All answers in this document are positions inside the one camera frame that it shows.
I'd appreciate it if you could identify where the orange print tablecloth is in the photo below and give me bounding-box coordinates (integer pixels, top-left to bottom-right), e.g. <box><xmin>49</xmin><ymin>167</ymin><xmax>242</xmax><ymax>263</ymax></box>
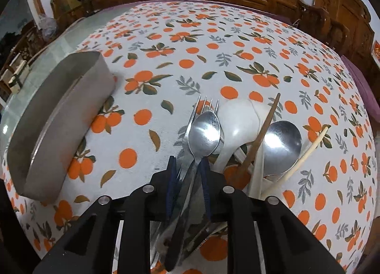
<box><xmin>3</xmin><ymin>0</ymin><xmax>376</xmax><ymax>274</ymax></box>

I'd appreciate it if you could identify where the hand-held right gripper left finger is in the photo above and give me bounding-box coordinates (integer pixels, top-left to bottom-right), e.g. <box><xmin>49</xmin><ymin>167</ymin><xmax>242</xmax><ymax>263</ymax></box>
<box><xmin>33</xmin><ymin>156</ymin><xmax>179</xmax><ymax>274</ymax></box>

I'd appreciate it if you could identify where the metal fork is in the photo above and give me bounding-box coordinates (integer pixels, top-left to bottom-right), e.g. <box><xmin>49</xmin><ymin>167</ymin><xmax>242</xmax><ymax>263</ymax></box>
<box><xmin>177</xmin><ymin>95</ymin><xmax>221</xmax><ymax>191</ymax></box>

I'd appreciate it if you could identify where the red box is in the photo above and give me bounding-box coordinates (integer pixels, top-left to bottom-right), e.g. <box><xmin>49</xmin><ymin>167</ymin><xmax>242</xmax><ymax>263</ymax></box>
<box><xmin>372</xmin><ymin>41</ymin><xmax>380</xmax><ymax>68</ymax></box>

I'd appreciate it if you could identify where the stainless steel tray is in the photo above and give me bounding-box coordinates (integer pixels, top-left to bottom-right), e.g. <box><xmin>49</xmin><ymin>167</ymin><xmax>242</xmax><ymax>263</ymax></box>
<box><xmin>6</xmin><ymin>51</ymin><xmax>117</xmax><ymax>205</ymax></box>

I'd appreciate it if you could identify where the wooden chair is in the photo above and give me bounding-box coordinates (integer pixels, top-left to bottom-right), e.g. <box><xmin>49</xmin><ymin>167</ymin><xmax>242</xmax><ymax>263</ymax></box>
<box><xmin>0</xmin><ymin>23</ymin><xmax>40</xmax><ymax>96</ymax></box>

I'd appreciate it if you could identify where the cream chopstick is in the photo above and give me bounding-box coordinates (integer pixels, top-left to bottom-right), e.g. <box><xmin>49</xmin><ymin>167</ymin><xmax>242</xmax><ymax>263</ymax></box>
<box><xmin>260</xmin><ymin>127</ymin><xmax>329</xmax><ymax>197</ymax></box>

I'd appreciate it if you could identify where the brown wooden chopstick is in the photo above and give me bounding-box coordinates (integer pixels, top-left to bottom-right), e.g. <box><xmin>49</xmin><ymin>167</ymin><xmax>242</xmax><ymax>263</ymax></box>
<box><xmin>233</xmin><ymin>93</ymin><xmax>281</xmax><ymax>191</ymax></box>

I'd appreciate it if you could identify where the carved wooden armchair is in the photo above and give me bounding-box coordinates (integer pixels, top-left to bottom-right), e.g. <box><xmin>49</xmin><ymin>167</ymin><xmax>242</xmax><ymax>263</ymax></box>
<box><xmin>298</xmin><ymin>0</ymin><xmax>378</xmax><ymax>68</ymax></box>

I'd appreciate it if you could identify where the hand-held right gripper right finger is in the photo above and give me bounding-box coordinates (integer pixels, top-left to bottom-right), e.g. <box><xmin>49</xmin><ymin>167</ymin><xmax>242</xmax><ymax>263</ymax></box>
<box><xmin>197</xmin><ymin>157</ymin><xmax>346</xmax><ymax>274</ymax></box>

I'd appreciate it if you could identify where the large metal spoon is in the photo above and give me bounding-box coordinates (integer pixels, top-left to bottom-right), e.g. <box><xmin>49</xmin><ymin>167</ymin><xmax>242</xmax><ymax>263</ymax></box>
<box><xmin>261</xmin><ymin>120</ymin><xmax>303</xmax><ymax>182</ymax></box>

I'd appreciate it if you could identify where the small metal spoon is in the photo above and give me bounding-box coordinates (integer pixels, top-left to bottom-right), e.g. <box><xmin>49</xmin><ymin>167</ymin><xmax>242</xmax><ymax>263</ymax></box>
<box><xmin>178</xmin><ymin>111</ymin><xmax>222</xmax><ymax>203</ymax></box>

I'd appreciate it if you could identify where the small steel spoon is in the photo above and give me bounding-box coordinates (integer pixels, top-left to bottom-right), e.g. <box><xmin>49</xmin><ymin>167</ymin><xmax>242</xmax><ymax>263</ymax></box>
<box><xmin>164</xmin><ymin>170</ymin><xmax>205</xmax><ymax>272</ymax></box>

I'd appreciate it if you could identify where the clear plastic bag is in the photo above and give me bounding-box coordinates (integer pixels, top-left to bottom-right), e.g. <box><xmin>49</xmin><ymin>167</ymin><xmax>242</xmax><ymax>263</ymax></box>
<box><xmin>38</xmin><ymin>14</ymin><xmax>58</xmax><ymax>38</ymax></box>

